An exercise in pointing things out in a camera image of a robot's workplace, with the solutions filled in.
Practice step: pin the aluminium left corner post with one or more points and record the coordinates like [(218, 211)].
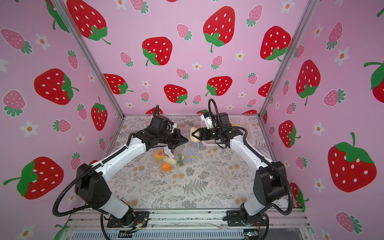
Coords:
[(78, 38)]

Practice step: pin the aluminium front rail frame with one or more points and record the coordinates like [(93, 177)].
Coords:
[(190, 224)]

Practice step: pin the beige pear shaped fruit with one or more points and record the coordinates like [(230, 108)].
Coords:
[(194, 135)]

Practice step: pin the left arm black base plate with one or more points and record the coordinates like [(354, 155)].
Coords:
[(130, 220)]

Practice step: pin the aluminium corner post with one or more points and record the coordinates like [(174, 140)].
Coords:
[(78, 38), (300, 30)]

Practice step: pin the white radish with leaves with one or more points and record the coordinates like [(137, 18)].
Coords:
[(177, 161)]

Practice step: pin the yellow red peach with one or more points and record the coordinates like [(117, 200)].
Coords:
[(159, 154)]

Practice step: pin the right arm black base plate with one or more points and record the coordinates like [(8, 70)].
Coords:
[(240, 218)]

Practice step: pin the aluminium right corner post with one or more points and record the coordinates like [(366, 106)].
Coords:
[(300, 30)]

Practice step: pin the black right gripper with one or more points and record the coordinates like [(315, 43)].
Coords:
[(204, 137)]

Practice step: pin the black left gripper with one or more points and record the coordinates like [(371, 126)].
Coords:
[(178, 140)]

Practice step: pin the white plastic mesh basket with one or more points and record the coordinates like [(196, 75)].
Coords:
[(241, 121)]

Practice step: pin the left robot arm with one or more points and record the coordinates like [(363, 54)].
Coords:
[(94, 182)]

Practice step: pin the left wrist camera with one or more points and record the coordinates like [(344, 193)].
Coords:
[(161, 124)]

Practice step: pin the clear zip bag blue zipper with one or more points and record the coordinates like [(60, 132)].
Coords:
[(190, 150)]

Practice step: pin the orange tangerine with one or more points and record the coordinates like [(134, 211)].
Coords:
[(166, 167)]

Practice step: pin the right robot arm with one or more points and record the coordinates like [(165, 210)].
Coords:
[(271, 188)]

